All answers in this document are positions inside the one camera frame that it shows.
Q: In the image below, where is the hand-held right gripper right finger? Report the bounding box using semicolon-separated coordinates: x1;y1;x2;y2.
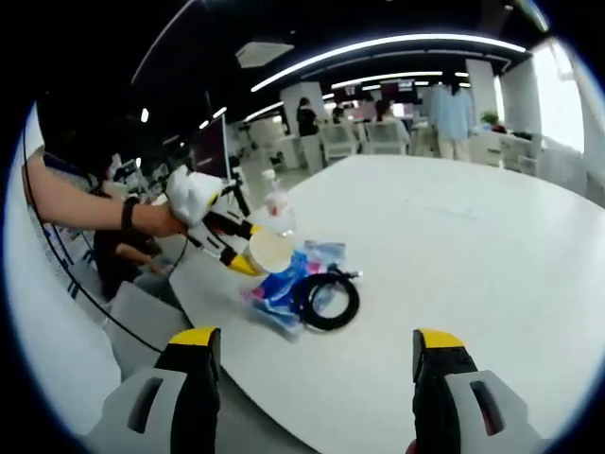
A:
411;327;545;454

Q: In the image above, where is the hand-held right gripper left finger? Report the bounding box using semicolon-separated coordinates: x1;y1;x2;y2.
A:
89;325;222;454

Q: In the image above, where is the white paper cup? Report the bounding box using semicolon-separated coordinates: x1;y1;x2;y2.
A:
248;229;290;276

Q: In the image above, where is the clear plastic water bottle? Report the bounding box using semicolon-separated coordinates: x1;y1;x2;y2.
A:
262;169;298;237

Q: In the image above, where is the blue pink tissue pack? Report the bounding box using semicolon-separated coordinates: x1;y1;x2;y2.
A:
254;253;313;308

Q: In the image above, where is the white blue wet wipes pack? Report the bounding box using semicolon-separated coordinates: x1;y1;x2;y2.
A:
238;239;347;342

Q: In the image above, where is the person's left hand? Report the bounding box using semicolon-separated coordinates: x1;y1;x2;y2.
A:
131;201;190;238

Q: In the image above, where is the black tripod stand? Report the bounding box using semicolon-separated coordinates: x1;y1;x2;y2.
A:
221;165;251;218

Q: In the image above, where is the white laptop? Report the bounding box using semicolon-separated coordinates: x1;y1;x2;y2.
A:
188;115;228;179

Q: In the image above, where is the black wristband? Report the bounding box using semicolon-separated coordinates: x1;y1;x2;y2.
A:
120;196;141;233

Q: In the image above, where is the white table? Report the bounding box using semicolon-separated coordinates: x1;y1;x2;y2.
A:
167;154;605;454

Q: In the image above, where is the white office chair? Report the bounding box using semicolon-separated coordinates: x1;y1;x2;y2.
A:
363;121;410;155
325;122;360;162

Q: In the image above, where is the ceiling air vent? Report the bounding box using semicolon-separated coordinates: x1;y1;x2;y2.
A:
234;40;295;67

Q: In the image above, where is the ceiling light strip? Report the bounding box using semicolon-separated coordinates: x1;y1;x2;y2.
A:
250;32;528;94
330;70;445;90

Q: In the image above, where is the window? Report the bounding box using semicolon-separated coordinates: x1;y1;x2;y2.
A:
533;42;587;152

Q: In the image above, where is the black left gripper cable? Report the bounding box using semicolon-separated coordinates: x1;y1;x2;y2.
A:
21;131;190;354

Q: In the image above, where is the blue white wall poster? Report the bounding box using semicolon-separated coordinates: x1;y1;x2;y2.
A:
35;219;110;308

